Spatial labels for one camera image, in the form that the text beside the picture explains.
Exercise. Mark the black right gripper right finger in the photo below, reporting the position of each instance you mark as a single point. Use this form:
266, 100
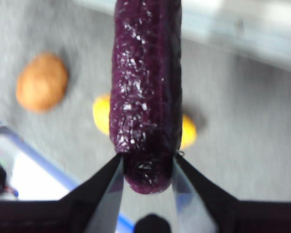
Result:
232, 216

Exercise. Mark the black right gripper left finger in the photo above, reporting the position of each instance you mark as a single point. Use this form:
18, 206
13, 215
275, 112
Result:
63, 216

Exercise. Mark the purple eggplant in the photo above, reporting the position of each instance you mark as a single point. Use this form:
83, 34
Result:
145, 85

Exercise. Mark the yellow corn cob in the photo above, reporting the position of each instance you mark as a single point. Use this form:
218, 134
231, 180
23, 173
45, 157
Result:
100, 114

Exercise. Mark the brown potato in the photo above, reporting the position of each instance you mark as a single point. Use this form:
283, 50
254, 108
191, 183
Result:
41, 82

